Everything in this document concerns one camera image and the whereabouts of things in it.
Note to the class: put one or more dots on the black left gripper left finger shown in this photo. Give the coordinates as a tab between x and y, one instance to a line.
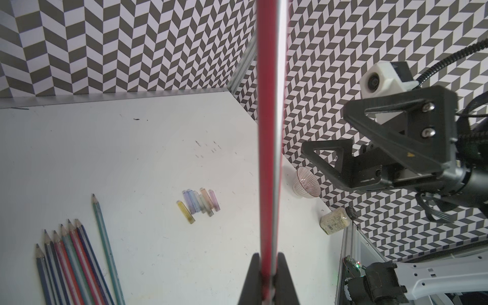
251	293

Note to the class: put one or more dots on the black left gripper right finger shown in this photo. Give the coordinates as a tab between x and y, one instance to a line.
285	293

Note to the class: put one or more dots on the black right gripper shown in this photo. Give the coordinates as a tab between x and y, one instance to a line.
419	157

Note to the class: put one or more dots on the green tinted pencil cap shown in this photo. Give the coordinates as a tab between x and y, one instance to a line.
208	208

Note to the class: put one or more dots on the pink purple pencil cap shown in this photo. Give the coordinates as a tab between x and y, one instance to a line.
214	200

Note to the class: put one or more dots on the yellow pencil cap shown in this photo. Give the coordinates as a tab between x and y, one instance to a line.
185	211

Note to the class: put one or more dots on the red pencil blue cap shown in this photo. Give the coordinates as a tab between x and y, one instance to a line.
91	280

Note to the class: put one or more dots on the teal pencil clear cap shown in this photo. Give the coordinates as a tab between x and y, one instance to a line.
76	267

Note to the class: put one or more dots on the dark blue pencil purple cap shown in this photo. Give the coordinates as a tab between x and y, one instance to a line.
41	264

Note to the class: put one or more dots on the small jar black lid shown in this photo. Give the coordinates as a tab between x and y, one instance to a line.
338	220

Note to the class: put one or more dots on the clear pink glass dish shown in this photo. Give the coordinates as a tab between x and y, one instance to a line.
306	184

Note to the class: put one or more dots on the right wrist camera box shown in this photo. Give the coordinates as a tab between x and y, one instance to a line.
387	78

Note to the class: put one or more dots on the aluminium corner post right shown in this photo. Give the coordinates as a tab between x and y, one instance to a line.
243	66

